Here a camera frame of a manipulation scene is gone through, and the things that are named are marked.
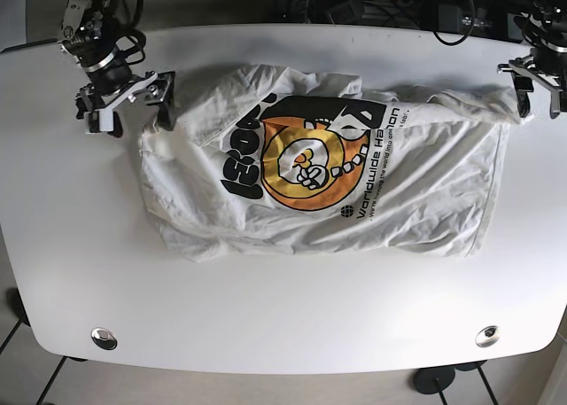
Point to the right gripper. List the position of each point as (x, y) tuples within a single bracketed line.
[(112, 81)]

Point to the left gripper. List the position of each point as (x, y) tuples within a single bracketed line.
[(545, 65)]

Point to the white printed T-shirt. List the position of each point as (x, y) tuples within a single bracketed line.
[(272, 160)]

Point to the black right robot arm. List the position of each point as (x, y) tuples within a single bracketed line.
[(104, 18)]

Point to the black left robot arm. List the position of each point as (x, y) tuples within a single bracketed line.
[(543, 26)]

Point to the black power adapter box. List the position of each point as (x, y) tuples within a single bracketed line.
[(449, 19)]

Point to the left silver table grommet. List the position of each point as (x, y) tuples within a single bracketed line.
[(104, 339)]

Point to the silver table grommet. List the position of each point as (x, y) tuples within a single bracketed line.
[(104, 339), (488, 336)]

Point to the right silver table grommet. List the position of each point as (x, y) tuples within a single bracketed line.
[(488, 336)]

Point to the black round stand base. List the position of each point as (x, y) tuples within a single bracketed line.
[(433, 380)]

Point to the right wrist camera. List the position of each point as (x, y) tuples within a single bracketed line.
[(99, 121)]

